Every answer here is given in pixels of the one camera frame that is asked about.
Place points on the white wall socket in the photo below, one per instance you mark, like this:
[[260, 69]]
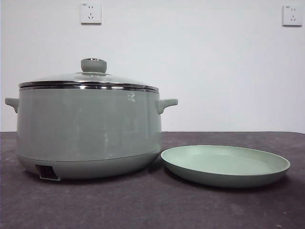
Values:
[[90, 13], [293, 15]]

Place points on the green round plate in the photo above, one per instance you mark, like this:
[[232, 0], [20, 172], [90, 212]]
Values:
[[224, 164]]

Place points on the green electric steamer pot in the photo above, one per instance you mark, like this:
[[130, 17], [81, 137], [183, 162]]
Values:
[[83, 124]]

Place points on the glass lid with green knob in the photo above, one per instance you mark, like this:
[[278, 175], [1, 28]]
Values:
[[93, 65]]

